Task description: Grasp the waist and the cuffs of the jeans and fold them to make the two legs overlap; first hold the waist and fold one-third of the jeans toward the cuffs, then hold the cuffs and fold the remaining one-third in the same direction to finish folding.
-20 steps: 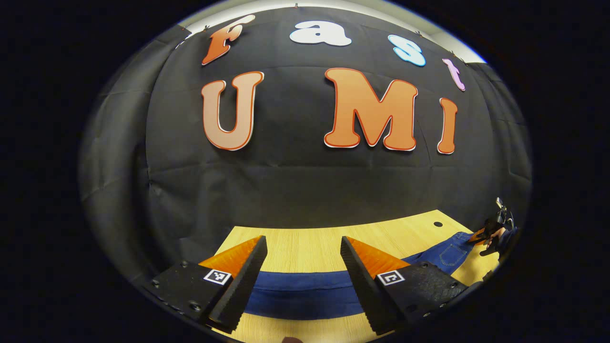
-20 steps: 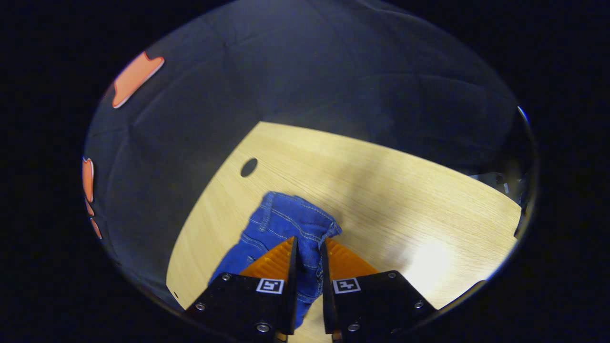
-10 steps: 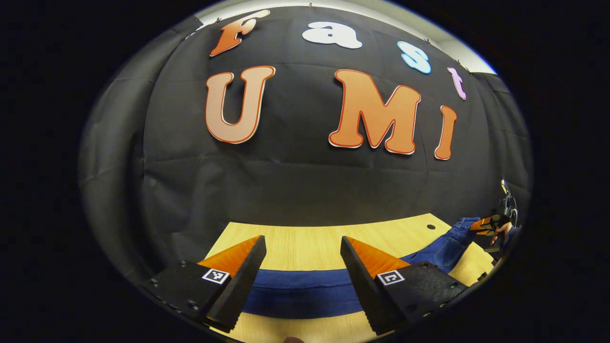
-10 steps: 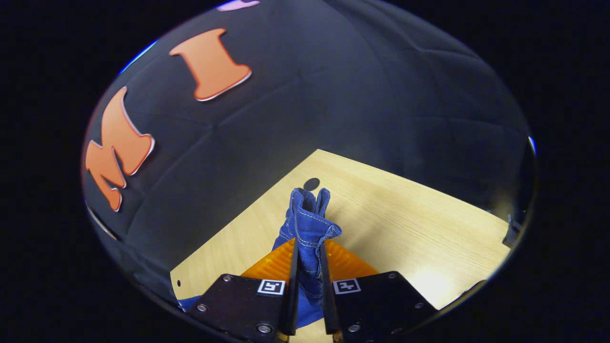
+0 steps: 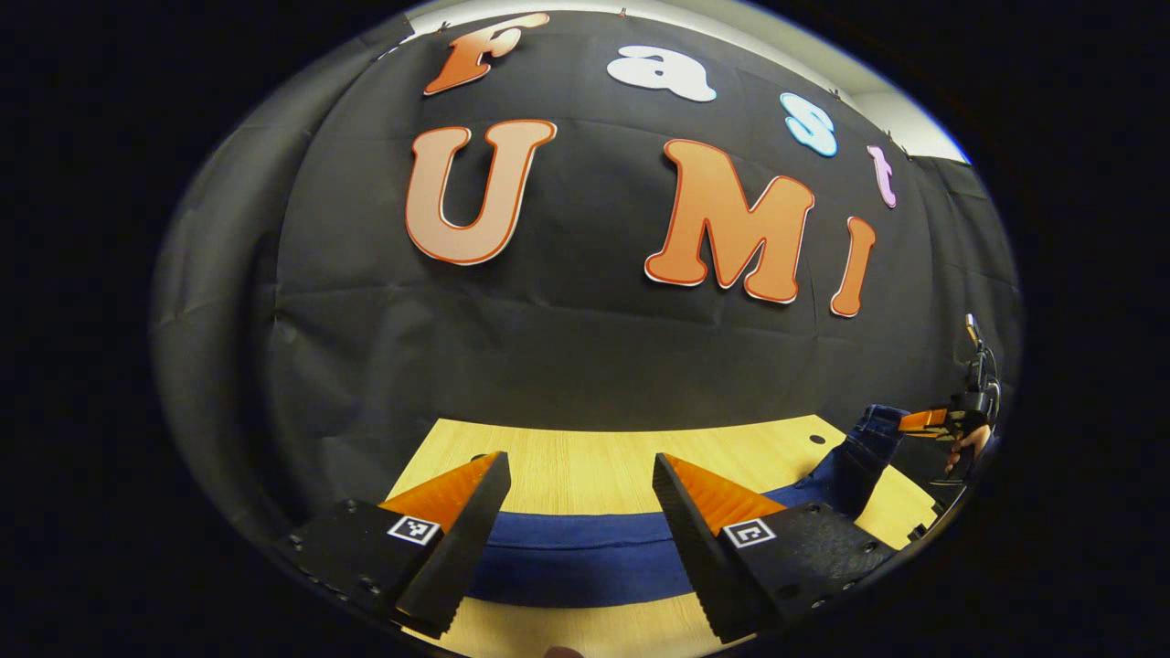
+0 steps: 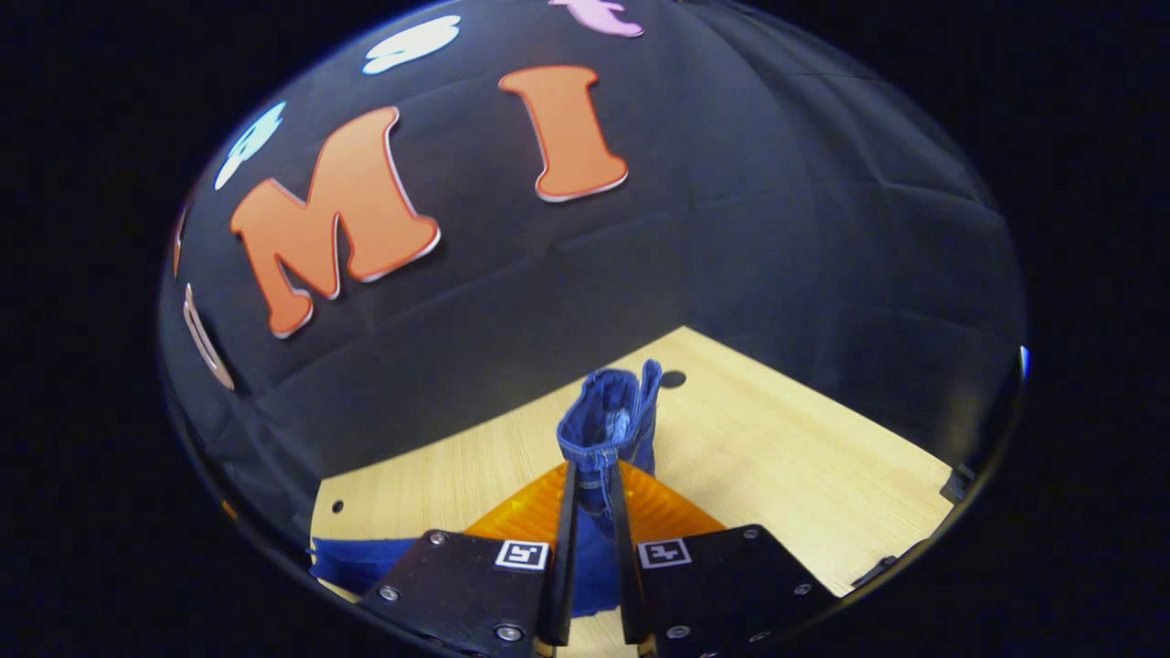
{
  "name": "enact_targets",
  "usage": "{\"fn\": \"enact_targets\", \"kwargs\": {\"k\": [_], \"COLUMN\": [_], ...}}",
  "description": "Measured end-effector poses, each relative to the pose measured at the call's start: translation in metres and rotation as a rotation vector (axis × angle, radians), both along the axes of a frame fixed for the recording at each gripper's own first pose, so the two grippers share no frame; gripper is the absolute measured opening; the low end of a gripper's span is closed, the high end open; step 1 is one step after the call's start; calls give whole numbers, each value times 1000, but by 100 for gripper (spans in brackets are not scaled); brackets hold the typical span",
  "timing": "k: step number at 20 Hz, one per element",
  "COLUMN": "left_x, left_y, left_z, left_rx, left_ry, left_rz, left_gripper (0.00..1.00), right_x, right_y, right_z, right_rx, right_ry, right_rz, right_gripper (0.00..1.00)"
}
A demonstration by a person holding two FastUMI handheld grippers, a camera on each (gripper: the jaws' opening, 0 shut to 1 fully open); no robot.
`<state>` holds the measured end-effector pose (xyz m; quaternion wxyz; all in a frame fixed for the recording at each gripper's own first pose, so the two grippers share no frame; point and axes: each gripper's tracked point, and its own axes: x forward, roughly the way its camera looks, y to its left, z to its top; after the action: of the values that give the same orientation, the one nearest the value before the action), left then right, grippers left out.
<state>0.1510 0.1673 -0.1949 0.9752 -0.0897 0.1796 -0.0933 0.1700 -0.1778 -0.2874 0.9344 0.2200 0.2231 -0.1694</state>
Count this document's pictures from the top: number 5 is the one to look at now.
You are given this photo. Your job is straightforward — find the blue jeans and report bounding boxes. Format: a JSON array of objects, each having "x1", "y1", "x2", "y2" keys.
[{"x1": 462, "y1": 404, "x2": 910, "y2": 611}]

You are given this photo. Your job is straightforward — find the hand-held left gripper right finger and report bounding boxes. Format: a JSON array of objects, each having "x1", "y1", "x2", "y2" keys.
[{"x1": 652, "y1": 453, "x2": 897, "y2": 643}]

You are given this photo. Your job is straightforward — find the black backdrop cloth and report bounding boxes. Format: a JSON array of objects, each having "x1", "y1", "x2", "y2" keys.
[{"x1": 151, "y1": 9, "x2": 1023, "y2": 549}]

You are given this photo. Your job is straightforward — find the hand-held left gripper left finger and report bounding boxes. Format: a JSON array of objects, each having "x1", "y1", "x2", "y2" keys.
[{"x1": 274, "y1": 451, "x2": 513, "y2": 641}]

